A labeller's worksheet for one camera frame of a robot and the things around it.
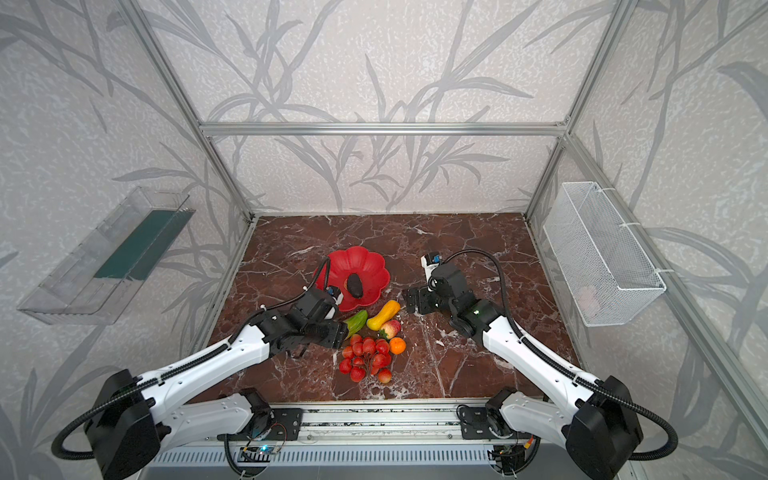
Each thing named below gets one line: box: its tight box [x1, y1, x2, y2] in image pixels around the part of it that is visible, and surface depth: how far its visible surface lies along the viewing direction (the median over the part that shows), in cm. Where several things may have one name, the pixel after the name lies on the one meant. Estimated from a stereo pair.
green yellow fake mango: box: [344, 310, 368, 341], surface depth 90 cm
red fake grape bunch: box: [339, 334, 393, 384], surface depth 82 cm
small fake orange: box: [389, 337, 407, 355], surface depth 86 cm
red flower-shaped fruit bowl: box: [315, 246, 391, 311], surface depth 106 cm
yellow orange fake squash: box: [366, 300, 401, 331], surface depth 91 cm
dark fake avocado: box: [348, 273, 363, 298], surface depth 98 cm
